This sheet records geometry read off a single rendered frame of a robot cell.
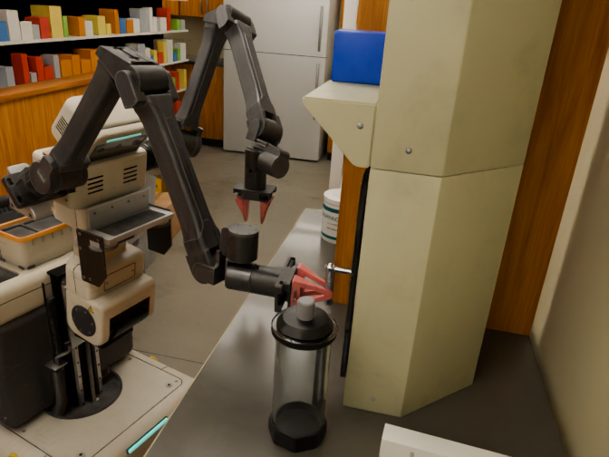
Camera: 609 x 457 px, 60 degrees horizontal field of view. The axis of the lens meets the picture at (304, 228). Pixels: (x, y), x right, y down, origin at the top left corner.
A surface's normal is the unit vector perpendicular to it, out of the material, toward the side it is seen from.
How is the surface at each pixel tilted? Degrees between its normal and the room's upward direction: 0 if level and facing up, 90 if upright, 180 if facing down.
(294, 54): 90
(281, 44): 90
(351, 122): 90
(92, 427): 0
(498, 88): 90
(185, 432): 0
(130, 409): 0
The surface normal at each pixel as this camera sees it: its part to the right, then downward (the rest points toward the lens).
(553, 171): -0.22, 0.37
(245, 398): 0.06, -0.92
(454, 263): 0.53, 0.37
